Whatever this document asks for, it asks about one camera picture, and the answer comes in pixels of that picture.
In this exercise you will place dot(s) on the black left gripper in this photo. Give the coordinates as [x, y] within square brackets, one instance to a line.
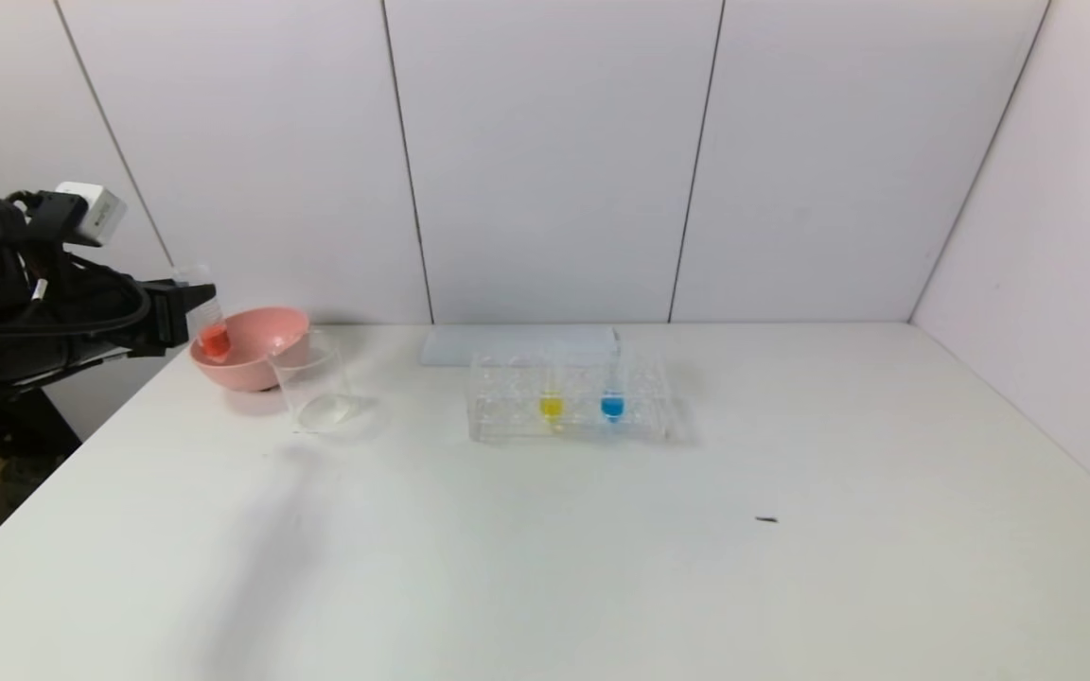
[169, 315]

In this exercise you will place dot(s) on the test tube with red pigment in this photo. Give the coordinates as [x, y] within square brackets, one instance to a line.
[215, 340]

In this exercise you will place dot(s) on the clear glass beaker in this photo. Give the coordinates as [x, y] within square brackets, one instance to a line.
[323, 402]

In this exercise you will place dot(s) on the test tube with yellow pigment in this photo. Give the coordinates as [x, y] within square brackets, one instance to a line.
[552, 408]

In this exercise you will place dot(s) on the test tube with blue pigment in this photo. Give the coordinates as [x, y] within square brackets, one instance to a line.
[612, 407]

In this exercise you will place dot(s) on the clear acrylic test tube rack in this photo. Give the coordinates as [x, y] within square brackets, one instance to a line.
[644, 407]

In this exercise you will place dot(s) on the pink plastic bowl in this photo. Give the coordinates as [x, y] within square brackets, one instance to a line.
[261, 355]

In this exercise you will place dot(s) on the white paper sheet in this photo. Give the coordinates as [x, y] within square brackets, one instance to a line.
[507, 340]

